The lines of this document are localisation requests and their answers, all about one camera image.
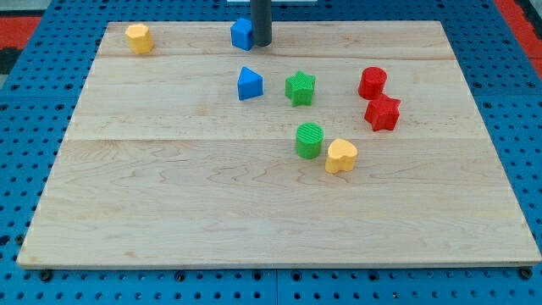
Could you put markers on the blue triangle block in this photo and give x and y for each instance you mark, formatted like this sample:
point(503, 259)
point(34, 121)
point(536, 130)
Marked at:
point(249, 84)

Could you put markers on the yellow heart block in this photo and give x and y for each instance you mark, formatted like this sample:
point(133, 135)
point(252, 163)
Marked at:
point(341, 156)

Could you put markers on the red cylinder block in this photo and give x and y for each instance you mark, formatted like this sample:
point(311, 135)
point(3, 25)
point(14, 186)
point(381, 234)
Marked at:
point(372, 83)

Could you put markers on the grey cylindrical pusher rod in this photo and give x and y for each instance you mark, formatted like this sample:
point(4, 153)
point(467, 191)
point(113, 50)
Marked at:
point(261, 13)

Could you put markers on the wooden board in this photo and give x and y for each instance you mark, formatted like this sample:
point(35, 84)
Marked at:
point(162, 166)

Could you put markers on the red star block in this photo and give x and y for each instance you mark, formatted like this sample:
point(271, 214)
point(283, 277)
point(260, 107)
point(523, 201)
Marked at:
point(383, 112)

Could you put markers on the blue cube block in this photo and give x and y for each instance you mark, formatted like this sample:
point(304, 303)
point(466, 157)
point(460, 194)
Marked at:
point(241, 34)

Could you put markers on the yellow hexagon block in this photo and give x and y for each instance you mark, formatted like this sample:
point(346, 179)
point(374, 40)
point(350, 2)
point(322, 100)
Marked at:
point(139, 38)

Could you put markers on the green cylinder block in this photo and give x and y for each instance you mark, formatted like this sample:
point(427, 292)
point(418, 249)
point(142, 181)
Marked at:
point(309, 138)

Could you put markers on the green star block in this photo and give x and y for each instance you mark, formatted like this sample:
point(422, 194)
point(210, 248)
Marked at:
point(299, 88)

